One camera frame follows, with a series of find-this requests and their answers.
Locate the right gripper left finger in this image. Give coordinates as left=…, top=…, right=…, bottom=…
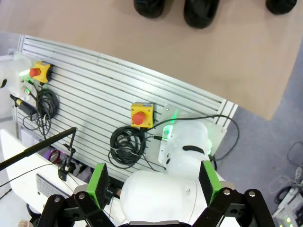
left=36, top=163, right=111, bottom=227

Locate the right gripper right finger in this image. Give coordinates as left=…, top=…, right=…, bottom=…
left=193, top=160, right=276, bottom=227

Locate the black leather dress shoe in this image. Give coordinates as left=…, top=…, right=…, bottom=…
left=183, top=0, right=220, bottom=29
left=265, top=0, right=298, bottom=15
left=134, top=0, right=164, bottom=19

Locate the black clamp stand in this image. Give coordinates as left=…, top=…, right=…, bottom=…
left=58, top=129, right=77, bottom=182

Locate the grey keyboard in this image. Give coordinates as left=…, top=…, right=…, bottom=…
left=36, top=174, right=71, bottom=198

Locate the white operator desk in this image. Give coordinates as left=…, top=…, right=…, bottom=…
left=0, top=129, right=89, bottom=213

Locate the black boom pole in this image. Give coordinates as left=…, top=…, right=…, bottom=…
left=0, top=127, right=78, bottom=171

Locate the grey equipment box with lights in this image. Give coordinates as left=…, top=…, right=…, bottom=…
left=272, top=186, right=303, bottom=227

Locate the yellow emergency stop button box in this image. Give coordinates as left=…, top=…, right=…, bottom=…
left=29, top=61, right=52, bottom=84
left=131, top=103, right=154, bottom=130

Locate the coiled black cable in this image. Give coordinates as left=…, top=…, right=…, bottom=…
left=108, top=126, right=146, bottom=169
left=22, top=88, right=60, bottom=142

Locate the slotted aluminium base plate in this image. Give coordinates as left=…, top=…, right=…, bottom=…
left=15, top=34, right=239, bottom=183

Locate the black cable connector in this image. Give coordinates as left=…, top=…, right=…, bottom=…
left=9, top=94, right=38, bottom=116

